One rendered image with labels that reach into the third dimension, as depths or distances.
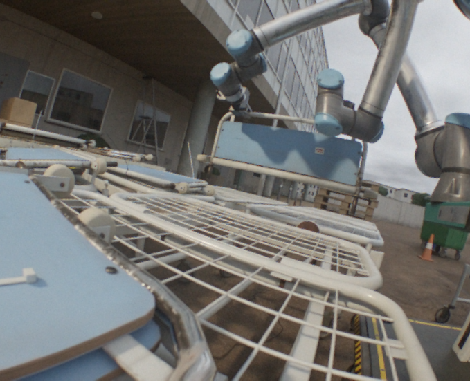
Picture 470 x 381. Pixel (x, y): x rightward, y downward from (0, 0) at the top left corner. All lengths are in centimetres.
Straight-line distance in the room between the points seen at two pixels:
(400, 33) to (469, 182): 46
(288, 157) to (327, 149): 18
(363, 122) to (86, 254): 76
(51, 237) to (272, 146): 101
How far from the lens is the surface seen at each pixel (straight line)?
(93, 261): 19
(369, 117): 79
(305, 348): 33
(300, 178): 106
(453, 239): 648
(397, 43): 80
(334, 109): 76
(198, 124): 679
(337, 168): 105
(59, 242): 22
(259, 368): 95
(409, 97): 95
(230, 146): 119
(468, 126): 77
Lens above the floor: 64
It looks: 3 degrees down
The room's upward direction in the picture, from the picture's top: 13 degrees clockwise
